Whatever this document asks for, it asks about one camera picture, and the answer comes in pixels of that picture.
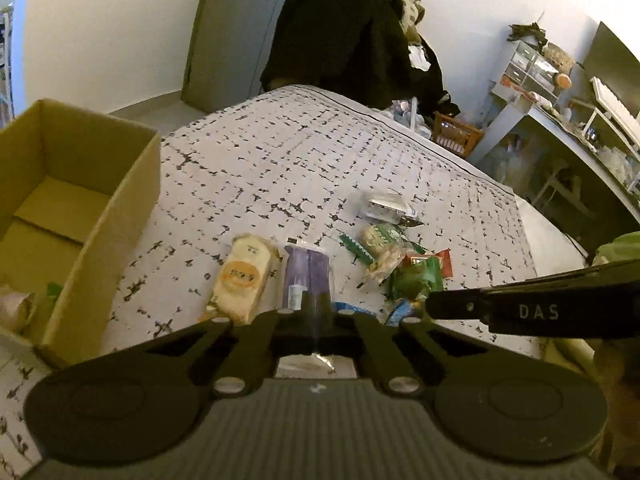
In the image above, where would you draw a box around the white black-patterned bed cover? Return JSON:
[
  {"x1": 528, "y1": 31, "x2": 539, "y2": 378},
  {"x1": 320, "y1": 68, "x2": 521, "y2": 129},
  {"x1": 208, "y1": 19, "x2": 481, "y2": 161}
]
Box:
[{"x1": 0, "y1": 85, "x2": 586, "y2": 480}]

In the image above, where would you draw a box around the bread packet with orange label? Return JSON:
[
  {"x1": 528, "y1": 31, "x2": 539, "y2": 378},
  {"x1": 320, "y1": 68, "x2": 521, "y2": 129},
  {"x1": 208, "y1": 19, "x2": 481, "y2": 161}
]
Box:
[{"x1": 199, "y1": 234, "x2": 282, "y2": 325}]

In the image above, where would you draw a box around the green crinkled snack packet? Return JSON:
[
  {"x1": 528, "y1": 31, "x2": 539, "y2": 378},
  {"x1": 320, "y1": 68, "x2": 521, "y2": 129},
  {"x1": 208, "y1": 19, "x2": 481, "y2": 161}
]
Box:
[{"x1": 387, "y1": 258, "x2": 445, "y2": 302}]

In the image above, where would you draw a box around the pink snack packet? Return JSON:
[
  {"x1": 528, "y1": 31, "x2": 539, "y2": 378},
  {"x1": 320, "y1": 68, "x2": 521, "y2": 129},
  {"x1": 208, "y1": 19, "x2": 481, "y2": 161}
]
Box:
[{"x1": 0, "y1": 285, "x2": 38, "y2": 333}]

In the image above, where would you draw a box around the blue snack packet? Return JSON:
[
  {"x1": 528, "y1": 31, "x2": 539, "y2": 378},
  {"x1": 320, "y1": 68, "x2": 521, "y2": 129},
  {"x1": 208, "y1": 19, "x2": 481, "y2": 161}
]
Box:
[
  {"x1": 384, "y1": 298, "x2": 426, "y2": 325},
  {"x1": 332, "y1": 301, "x2": 378, "y2": 317}
]

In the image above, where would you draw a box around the grey door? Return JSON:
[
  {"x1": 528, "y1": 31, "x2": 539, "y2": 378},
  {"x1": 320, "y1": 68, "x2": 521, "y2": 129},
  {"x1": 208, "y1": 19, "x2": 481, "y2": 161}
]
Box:
[{"x1": 181, "y1": 0, "x2": 313, "y2": 113}]

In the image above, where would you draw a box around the clear plastic snack packet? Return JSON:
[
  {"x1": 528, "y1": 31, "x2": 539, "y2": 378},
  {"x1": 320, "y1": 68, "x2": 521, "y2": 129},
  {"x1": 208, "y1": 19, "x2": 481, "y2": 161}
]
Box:
[{"x1": 356, "y1": 191, "x2": 425, "y2": 228}]

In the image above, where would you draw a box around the clear drawer organiser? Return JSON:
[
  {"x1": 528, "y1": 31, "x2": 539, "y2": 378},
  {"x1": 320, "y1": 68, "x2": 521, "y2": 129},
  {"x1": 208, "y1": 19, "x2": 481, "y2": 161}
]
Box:
[{"x1": 500, "y1": 39, "x2": 562, "y2": 97}]

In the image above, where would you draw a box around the light green cloth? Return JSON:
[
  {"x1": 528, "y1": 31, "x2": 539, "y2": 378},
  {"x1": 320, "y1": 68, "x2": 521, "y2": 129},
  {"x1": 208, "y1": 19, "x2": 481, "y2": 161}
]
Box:
[{"x1": 591, "y1": 232, "x2": 640, "y2": 267}]

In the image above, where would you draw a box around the round green snack packet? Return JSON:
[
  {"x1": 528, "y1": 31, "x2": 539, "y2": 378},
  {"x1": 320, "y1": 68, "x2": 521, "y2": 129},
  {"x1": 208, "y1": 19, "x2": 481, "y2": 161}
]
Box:
[{"x1": 361, "y1": 224, "x2": 408, "y2": 257}]

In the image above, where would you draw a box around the white desk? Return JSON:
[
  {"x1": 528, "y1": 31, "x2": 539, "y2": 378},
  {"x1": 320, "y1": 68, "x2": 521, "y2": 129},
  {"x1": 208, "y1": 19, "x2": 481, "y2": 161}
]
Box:
[{"x1": 467, "y1": 94, "x2": 640, "y2": 241}]

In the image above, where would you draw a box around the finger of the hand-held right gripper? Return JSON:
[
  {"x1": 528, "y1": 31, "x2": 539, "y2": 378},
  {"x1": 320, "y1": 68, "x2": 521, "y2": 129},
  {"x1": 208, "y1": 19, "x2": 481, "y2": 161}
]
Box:
[{"x1": 424, "y1": 285, "x2": 497, "y2": 324}]

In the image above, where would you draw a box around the black coat pile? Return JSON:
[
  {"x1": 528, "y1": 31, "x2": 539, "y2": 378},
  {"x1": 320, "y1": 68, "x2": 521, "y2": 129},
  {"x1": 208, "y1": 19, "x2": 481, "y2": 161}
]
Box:
[{"x1": 260, "y1": 0, "x2": 460, "y2": 117}]

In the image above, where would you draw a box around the brown cardboard box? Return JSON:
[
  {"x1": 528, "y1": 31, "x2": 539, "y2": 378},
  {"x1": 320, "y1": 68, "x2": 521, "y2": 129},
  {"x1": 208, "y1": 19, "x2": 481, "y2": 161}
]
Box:
[{"x1": 0, "y1": 98, "x2": 162, "y2": 369}]

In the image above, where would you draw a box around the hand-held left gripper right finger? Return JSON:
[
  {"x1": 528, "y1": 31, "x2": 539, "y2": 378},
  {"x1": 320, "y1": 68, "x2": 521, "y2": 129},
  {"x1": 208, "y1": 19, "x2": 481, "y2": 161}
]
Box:
[{"x1": 317, "y1": 304, "x2": 482, "y2": 397}]

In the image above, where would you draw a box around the white desktop rack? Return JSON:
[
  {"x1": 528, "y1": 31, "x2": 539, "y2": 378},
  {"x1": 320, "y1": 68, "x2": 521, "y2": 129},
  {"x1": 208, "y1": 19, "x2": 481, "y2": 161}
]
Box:
[{"x1": 582, "y1": 76, "x2": 640, "y2": 158}]

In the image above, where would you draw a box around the red snack packet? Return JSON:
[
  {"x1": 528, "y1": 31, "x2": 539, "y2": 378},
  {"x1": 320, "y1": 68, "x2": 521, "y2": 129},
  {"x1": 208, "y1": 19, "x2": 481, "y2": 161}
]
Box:
[{"x1": 402, "y1": 251, "x2": 453, "y2": 279}]

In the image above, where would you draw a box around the green strip snack packet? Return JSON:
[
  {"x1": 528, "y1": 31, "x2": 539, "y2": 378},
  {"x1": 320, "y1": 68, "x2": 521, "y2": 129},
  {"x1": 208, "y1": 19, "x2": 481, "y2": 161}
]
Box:
[{"x1": 339, "y1": 234, "x2": 376, "y2": 265}]

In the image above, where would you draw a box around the pale clear snack packet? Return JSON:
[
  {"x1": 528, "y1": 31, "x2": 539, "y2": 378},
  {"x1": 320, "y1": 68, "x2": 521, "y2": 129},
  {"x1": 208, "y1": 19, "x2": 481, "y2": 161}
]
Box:
[{"x1": 363, "y1": 245, "x2": 407, "y2": 285}]

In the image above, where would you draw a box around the purple snack packet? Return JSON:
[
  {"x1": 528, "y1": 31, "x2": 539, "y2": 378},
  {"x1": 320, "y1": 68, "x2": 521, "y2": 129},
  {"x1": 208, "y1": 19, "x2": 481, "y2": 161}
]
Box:
[{"x1": 281, "y1": 241, "x2": 332, "y2": 313}]

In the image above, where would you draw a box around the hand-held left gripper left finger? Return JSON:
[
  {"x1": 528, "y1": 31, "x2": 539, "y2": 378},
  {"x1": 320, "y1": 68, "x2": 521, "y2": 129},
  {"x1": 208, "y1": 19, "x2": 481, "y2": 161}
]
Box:
[{"x1": 135, "y1": 304, "x2": 318, "y2": 397}]

